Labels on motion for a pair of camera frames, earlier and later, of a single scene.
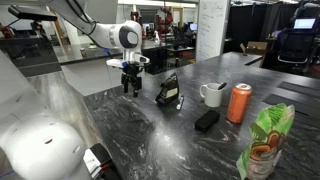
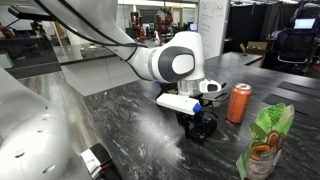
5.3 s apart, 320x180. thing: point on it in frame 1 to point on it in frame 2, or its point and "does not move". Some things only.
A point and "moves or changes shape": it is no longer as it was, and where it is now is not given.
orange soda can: [237, 100] does not move
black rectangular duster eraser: [205, 122] moves or changes shape
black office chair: [295, 46] does not move
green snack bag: [266, 136] does not move
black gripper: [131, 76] to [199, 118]
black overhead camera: [32, 12] does not move
